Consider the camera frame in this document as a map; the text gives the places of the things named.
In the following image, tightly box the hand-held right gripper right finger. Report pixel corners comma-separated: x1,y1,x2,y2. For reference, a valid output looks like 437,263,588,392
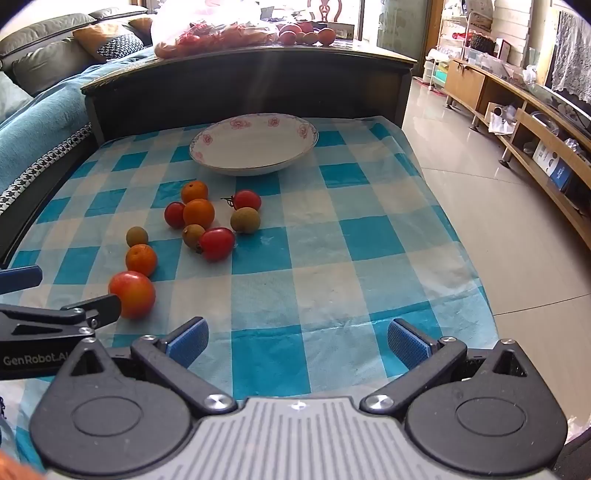
360,318,529,416

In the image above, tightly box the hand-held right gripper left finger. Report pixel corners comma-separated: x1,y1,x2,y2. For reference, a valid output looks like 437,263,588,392
55,316,237,418

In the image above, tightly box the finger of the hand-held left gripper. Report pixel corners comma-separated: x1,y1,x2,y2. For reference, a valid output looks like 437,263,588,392
0,295,122,340
0,266,43,294

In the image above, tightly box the large red-orange tomato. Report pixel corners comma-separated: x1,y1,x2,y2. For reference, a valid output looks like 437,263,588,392
108,271,156,320

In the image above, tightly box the small orange mandarin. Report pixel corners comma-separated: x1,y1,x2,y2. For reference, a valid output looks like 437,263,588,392
181,180,209,205
126,244,158,278
183,198,216,230

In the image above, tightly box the red cherry tomato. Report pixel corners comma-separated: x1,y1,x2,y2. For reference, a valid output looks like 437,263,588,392
221,189,262,212
164,202,186,230
195,227,236,262

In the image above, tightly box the white floral plate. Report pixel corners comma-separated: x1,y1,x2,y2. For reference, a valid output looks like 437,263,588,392
188,114,319,177

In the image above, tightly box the blue white checkered tablecloth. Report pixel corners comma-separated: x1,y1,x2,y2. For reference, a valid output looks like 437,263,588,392
0,113,502,462

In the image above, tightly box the grey-green throw pillow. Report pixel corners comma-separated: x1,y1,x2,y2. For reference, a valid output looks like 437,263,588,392
0,71,34,124

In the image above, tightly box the blue white box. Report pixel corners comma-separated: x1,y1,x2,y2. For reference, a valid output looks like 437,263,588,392
533,141,575,192

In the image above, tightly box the white appliance box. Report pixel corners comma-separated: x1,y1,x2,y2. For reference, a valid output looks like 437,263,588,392
487,102,527,134

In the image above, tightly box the houndstooth pillow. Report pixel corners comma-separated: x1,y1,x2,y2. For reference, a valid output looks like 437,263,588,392
95,33,145,61

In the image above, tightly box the brown pillow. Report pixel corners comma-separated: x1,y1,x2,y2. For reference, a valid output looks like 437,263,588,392
128,16,154,38
73,22,136,58

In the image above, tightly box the dark coffee table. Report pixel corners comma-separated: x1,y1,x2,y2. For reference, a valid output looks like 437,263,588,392
81,39,419,144

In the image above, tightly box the wooden TV stand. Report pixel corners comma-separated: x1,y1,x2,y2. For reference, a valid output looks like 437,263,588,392
443,58,591,252

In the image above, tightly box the white storage cart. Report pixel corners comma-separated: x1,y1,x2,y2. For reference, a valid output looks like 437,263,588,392
424,46,451,97

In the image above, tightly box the clear plastic bag red print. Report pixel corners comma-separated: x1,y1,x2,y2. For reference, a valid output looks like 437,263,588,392
151,0,296,60

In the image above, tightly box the white lace cloth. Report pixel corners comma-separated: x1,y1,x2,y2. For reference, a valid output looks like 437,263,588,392
551,9,591,104

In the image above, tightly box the carved wooden chair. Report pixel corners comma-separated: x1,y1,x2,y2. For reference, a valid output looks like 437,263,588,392
308,0,345,26

